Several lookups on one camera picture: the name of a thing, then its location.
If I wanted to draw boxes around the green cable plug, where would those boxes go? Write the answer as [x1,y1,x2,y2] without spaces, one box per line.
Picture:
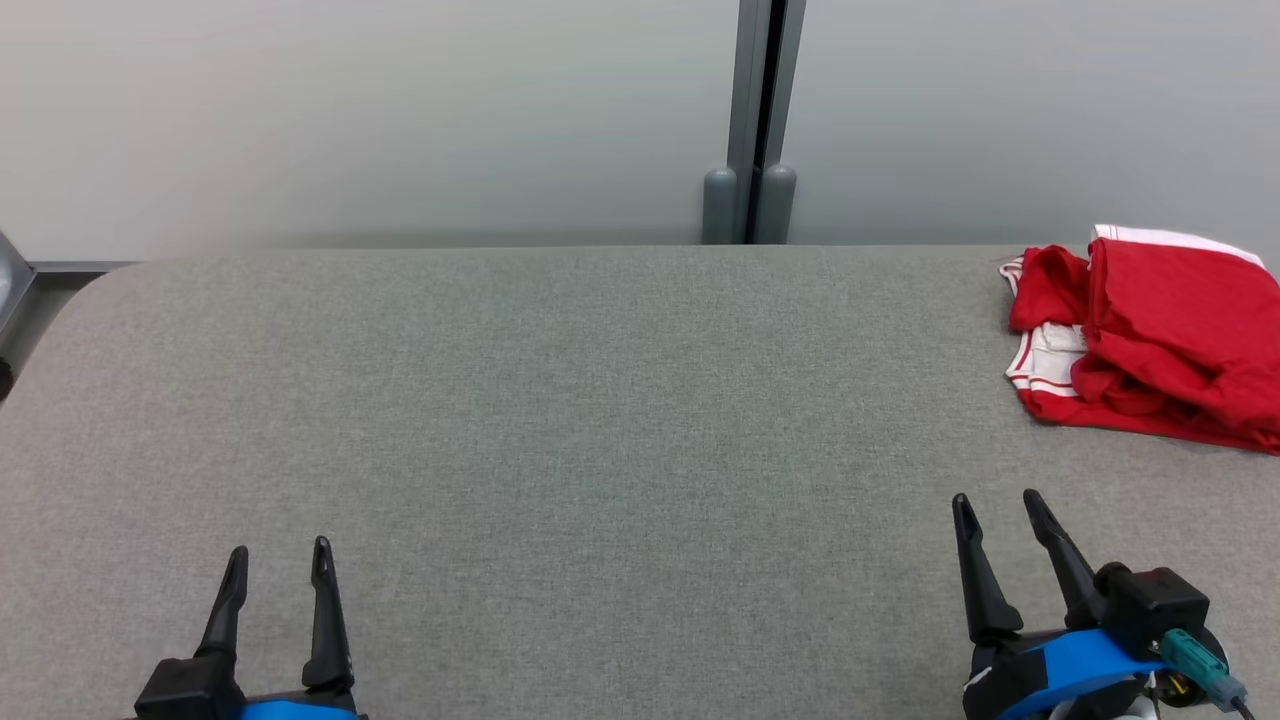
[1160,628,1251,711]

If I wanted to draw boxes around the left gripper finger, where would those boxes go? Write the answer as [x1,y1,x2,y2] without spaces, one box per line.
[303,536,353,689]
[195,546,249,666]

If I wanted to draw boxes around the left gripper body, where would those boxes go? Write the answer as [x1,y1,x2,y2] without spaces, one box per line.
[125,655,369,720]

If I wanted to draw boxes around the red shorts with elastic waistband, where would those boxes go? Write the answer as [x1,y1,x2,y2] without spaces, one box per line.
[1000,245,1096,426]

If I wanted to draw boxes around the grey metal frame post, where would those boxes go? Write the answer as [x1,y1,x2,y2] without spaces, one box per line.
[0,232,136,346]

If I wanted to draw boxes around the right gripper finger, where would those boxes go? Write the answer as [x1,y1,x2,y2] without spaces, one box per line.
[1023,489,1106,631]
[953,493,1024,643]

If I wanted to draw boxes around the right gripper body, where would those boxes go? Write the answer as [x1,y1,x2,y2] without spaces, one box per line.
[962,625,1171,720]

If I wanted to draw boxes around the red jersey with white trim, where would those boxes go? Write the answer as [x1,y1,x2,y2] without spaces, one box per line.
[1070,224,1280,456]

